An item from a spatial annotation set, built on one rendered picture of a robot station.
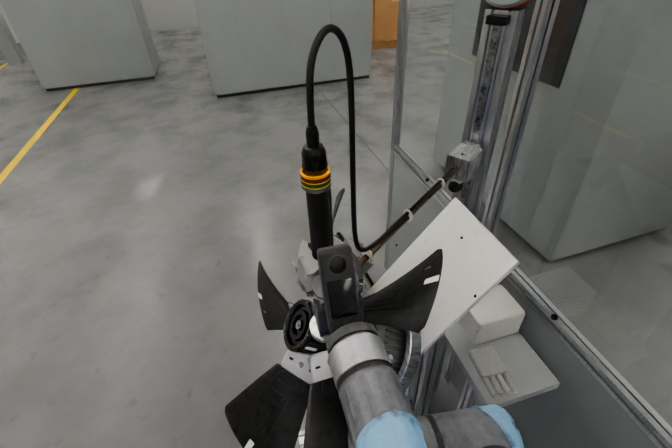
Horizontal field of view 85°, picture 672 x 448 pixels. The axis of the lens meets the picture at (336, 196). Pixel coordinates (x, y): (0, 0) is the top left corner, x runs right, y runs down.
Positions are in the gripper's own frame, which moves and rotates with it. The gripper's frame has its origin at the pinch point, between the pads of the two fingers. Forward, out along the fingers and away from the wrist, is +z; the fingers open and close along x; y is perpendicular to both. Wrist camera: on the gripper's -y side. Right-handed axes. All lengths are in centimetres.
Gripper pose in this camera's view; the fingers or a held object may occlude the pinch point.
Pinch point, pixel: (318, 239)
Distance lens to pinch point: 64.2
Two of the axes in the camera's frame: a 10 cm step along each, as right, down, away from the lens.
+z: -2.7, -5.5, 7.9
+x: 9.6, -1.8, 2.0
